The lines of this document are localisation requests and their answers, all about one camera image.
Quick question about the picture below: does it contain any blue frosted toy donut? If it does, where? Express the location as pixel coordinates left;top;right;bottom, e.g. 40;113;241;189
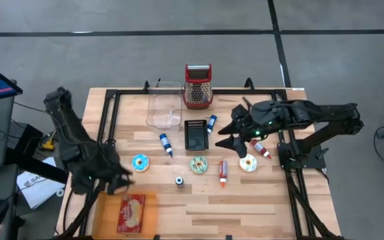
131;154;151;173

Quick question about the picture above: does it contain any orange red squeeze bottle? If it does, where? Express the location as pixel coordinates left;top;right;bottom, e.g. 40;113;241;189
219;159;229;188

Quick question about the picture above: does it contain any orange plastic tray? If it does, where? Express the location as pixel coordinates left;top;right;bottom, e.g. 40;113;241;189
91;191;158;240

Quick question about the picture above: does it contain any black metal table frame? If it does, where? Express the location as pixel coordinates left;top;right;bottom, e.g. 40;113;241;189
57;77;346;240

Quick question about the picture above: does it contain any red snack packet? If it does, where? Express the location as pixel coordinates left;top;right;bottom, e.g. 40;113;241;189
116;194;146;234

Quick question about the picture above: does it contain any white frosted toy donut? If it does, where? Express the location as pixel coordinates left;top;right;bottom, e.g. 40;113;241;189
239;153;258;173

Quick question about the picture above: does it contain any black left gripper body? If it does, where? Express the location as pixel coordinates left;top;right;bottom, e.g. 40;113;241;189
69;145;121;196

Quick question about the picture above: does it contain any clear plastic container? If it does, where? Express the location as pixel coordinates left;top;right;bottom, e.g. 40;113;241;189
145;81;183;130

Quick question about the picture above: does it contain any blue striped squeeze bottle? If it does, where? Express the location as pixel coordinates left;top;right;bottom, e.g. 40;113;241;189
159;133;174;159
206;114;218;135

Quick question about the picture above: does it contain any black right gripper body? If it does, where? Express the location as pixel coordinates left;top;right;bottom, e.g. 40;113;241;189
230;102;278;141

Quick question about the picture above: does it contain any yellow tool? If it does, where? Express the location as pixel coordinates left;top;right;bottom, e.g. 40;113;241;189
41;138;57;151

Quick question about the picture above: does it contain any white printed paper sheet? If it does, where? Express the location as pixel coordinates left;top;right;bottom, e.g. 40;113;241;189
16;156;67;210

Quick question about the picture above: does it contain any small black plastic basket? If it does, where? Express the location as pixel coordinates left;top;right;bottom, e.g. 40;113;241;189
184;119;210;152

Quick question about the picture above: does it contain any green frosted toy donut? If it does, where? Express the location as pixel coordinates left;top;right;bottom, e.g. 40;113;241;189
189;156;209;175

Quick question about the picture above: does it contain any red metal box grater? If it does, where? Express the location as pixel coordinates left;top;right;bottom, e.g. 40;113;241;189
183;63;214;111

